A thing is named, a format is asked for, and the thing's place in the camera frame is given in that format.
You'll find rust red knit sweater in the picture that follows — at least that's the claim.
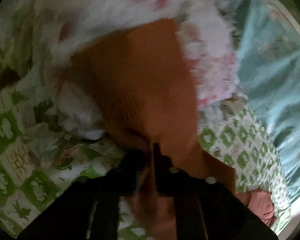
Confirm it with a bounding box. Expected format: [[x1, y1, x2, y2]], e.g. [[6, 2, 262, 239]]
[[54, 18, 237, 240]]

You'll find person's right hand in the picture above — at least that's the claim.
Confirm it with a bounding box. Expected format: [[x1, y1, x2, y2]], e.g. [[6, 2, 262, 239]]
[[235, 189, 276, 228]]

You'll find green white checkered bedsheet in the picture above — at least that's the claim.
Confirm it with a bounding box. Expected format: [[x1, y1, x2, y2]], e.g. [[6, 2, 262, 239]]
[[0, 85, 291, 237]]

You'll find teal floral quilt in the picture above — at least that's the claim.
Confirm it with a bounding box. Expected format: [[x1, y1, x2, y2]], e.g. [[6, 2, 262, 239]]
[[233, 0, 300, 198]]

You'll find white pink fluffy garment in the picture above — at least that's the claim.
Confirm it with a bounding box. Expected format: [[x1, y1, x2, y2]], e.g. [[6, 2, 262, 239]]
[[27, 0, 266, 140]]

